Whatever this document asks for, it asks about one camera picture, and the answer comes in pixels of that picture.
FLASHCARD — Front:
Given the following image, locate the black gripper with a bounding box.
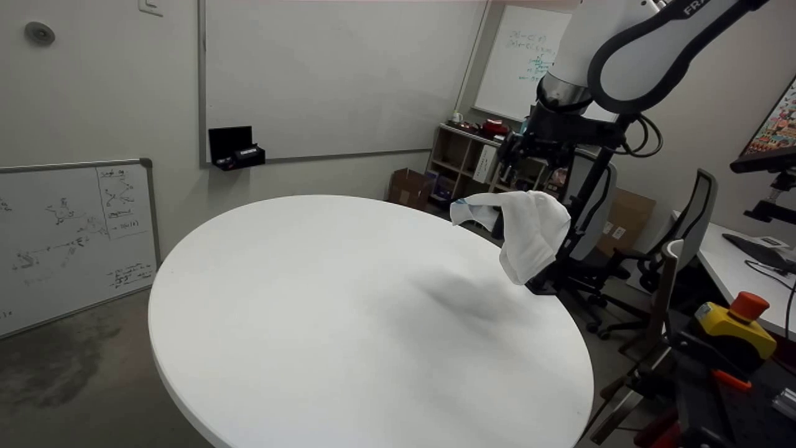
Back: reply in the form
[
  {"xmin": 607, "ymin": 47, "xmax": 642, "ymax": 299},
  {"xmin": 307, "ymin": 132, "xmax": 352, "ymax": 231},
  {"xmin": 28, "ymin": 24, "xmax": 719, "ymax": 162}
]
[{"xmin": 513, "ymin": 97, "xmax": 624, "ymax": 173}]

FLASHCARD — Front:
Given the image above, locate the white towel with blue stripes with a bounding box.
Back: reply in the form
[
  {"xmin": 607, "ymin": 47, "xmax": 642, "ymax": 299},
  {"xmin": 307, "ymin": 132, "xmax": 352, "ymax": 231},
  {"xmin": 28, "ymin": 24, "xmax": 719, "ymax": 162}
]
[{"xmin": 448, "ymin": 190, "xmax": 576, "ymax": 287}]

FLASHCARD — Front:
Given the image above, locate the grey backed office chair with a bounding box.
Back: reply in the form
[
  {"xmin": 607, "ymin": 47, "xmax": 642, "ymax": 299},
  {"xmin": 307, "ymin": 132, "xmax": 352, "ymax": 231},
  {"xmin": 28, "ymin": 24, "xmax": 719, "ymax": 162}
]
[{"xmin": 562, "ymin": 155, "xmax": 632, "ymax": 331}]

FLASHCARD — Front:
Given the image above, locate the wooden open shelf unit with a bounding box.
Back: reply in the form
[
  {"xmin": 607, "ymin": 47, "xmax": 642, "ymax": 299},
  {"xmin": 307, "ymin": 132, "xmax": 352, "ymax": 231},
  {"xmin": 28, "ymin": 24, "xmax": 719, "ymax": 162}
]
[{"xmin": 426, "ymin": 123, "xmax": 576, "ymax": 210}]

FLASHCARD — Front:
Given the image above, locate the flat brown cardboard box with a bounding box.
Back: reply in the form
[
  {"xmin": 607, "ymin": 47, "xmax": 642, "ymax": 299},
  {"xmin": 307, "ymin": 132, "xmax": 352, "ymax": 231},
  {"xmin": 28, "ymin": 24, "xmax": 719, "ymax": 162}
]
[{"xmin": 597, "ymin": 187, "xmax": 658, "ymax": 259}]

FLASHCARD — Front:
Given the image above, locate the black mesh office chair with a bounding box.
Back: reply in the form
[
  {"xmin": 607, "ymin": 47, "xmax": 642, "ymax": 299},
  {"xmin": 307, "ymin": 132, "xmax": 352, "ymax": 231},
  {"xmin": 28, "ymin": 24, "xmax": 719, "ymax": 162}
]
[{"xmin": 629, "ymin": 168, "xmax": 721, "ymax": 333}]

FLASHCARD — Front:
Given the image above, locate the small brown cardboard box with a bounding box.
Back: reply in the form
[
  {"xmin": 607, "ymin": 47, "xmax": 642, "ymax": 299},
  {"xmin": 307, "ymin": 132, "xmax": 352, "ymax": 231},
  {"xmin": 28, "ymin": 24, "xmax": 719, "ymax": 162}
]
[{"xmin": 387, "ymin": 168, "xmax": 435, "ymax": 210}]

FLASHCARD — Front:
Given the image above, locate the computer monitor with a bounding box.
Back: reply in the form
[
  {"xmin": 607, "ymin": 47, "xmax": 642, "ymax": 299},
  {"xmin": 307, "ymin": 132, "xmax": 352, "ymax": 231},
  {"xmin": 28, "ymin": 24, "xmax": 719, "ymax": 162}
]
[{"xmin": 729, "ymin": 76, "xmax": 796, "ymax": 174}]

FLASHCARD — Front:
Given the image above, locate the white desk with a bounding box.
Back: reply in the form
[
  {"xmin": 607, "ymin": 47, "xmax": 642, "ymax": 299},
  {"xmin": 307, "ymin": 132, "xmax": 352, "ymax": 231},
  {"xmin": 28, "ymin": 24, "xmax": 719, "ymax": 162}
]
[{"xmin": 698, "ymin": 221, "xmax": 796, "ymax": 333}]

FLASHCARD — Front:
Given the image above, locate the yellow red emergency stop button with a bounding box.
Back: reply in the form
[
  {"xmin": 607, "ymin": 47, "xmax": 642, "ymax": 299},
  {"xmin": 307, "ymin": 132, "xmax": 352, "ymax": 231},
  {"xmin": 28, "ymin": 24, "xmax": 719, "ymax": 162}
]
[{"xmin": 694, "ymin": 289, "xmax": 778, "ymax": 362}]

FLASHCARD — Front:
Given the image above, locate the black equipment cart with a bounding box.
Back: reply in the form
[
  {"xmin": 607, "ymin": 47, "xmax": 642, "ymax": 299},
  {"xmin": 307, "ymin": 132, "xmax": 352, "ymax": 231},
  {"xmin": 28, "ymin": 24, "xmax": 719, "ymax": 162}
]
[{"xmin": 632, "ymin": 326, "xmax": 796, "ymax": 448}]

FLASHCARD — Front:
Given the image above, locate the black marker tray box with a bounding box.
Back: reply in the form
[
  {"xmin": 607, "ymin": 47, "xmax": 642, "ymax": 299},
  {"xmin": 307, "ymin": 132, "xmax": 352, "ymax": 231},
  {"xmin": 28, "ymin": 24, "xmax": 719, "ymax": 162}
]
[{"xmin": 206, "ymin": 126, "xmax": 268, "ymax": 174}]

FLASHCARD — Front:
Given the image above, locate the small whiteboard with drawings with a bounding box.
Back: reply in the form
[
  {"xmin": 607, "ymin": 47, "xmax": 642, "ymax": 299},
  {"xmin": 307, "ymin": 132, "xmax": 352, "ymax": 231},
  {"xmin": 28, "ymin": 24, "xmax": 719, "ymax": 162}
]
[{"xmin": 0, "ymin": 158, "xmax": 165, "ymax": 338}]

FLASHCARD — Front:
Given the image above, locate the large blank wall whiteboard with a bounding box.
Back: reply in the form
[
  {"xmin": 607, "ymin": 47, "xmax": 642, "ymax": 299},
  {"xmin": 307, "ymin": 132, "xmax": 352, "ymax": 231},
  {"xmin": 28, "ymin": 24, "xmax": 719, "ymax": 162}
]
[{"xmin": 194, "ymin": 0, "xmax": 494, "ymax": 168}]

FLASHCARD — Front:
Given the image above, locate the round grey wall device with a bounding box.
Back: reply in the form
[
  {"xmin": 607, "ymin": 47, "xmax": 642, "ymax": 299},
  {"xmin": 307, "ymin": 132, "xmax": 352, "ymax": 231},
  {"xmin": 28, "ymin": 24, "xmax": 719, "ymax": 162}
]
[{"xmin": 22, "ymin": 20, "xmax": 57, "ymax": 50}]

